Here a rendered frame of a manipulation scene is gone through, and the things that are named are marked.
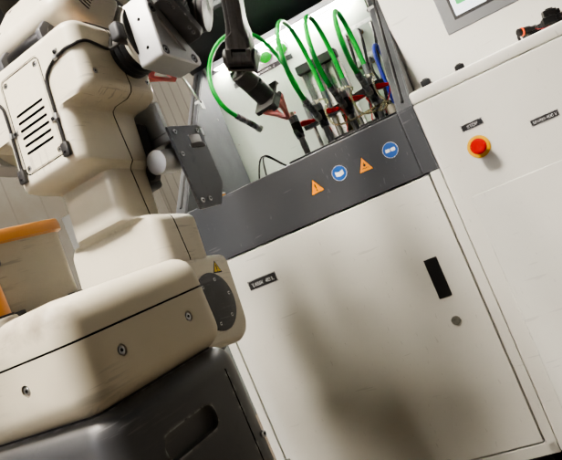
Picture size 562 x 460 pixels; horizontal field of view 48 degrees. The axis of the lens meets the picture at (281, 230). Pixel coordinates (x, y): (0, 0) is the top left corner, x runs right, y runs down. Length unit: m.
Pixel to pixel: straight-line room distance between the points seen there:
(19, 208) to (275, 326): 2.48
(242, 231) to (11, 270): 0.91
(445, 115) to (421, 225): 0.26
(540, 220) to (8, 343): 1.17
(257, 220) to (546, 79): 0.76
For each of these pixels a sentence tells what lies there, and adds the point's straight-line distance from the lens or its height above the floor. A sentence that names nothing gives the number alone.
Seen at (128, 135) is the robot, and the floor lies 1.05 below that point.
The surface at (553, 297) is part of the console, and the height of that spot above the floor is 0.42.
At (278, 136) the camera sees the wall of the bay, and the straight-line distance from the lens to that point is 2.18.
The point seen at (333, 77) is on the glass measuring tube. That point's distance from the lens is 2.12.
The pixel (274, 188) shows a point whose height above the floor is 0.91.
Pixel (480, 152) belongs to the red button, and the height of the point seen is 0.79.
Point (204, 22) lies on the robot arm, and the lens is 1.19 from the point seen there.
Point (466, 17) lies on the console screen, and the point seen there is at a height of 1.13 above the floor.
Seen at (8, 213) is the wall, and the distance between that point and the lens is 3.84.
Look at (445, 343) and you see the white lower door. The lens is 1.59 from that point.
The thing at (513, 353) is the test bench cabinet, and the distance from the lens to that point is 1.59.
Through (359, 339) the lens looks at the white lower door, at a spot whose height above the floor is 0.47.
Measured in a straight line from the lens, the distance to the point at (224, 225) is 1.67.
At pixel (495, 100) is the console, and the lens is 1.52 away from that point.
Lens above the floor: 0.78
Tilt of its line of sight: 1 degrees up
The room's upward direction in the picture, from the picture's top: 23 degrees counter-clockwise
